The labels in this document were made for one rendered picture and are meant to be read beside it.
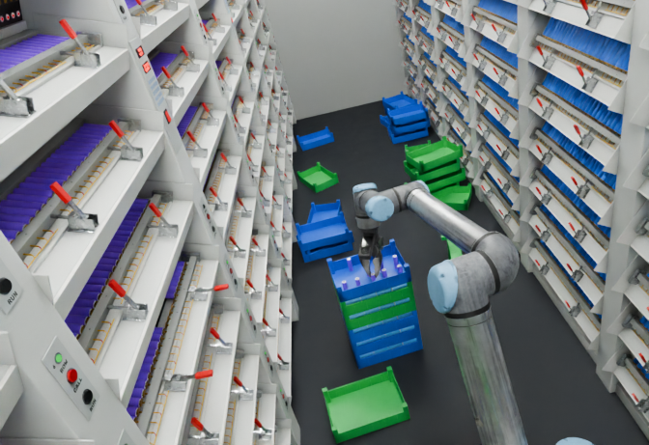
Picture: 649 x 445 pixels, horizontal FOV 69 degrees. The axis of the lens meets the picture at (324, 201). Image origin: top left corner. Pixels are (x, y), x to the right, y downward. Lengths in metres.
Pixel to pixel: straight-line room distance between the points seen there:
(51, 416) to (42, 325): 0.11
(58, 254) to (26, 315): 0.16
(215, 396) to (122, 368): 0.46
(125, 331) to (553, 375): 1.67
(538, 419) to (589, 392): 0.23
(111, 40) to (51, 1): 0.13
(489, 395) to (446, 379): 0.85
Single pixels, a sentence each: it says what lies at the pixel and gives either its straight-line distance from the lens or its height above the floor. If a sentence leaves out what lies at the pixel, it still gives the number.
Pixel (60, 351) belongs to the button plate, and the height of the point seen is 1.30.
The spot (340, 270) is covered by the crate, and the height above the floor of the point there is 0.40.
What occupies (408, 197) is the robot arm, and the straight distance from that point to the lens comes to 1.67.
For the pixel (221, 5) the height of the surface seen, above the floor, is 1.45.
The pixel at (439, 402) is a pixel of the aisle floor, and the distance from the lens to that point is 2.07.
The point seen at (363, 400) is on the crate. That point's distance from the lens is 2.11.
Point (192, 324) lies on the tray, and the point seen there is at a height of 0.96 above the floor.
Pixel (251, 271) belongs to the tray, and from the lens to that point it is 1.94.
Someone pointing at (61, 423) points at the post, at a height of 1.24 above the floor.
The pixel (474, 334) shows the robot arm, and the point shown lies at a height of 0.78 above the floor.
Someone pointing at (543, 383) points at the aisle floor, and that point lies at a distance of 2.14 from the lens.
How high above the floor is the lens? 1.69
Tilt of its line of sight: 30 degrees down
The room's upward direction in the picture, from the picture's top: 15 degrees counter-clockwise
